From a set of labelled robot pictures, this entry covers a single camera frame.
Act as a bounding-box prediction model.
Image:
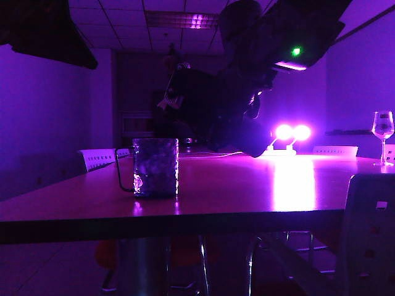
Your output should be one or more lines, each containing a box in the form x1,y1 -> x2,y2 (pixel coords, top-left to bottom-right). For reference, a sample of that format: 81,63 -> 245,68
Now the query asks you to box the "metal table pedestal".
117,237 -> 169,296

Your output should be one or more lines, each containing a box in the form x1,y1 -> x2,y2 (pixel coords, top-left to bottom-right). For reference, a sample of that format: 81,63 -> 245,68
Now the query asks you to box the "ceiling light panel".
144,10 -> 220,31

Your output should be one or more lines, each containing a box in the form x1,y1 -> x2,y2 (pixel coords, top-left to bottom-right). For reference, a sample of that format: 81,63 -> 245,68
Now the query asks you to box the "dark background cabinet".
115,51 -> 173,149

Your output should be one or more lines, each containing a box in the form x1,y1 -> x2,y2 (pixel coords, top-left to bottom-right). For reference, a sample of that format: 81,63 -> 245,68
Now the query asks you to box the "white power cable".
178,150 -> 263,159

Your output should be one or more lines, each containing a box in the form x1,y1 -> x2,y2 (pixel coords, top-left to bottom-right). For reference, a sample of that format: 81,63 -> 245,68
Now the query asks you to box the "black thermos with flip lid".
156,61 -> 273,158

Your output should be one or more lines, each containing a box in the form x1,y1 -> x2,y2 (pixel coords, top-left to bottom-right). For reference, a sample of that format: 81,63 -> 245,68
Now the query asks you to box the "white chair with square holes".
382,144 -> 395,164

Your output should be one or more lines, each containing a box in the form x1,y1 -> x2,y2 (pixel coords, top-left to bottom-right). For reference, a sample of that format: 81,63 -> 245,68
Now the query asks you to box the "clear wine glass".
371,110 -> 395,167

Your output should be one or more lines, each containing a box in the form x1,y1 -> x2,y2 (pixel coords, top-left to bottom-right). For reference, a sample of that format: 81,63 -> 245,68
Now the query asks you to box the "textured glass mug with handle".
114,138 -> 180,199

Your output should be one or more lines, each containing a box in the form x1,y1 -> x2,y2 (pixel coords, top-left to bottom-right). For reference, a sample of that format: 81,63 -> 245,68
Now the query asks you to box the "red plastic chair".
94,239 -> 119,292
169,237 -> 217,269

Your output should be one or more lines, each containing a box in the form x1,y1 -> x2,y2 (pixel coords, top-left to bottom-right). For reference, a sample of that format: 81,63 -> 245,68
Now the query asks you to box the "grey plastic chair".
335,173 -> 395,296

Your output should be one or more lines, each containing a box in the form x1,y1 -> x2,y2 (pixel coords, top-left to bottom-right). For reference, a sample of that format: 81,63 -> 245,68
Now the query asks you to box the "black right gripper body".
178,69 -> 254,146

